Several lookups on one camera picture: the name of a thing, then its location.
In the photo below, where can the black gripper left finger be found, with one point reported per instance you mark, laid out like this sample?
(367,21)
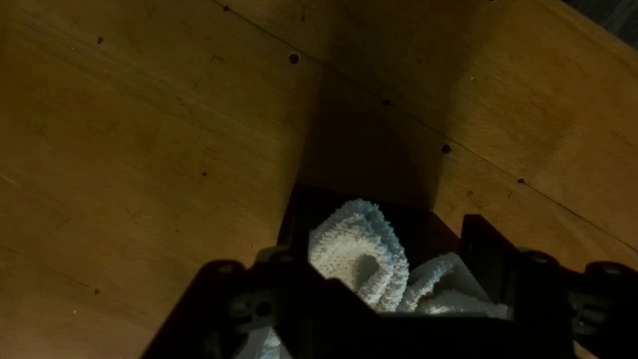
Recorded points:
(295,241)

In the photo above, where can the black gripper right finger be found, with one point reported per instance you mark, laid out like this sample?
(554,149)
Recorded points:
(491,266)

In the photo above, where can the light blue white towel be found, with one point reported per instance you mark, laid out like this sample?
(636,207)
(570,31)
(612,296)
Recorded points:
(359,252)

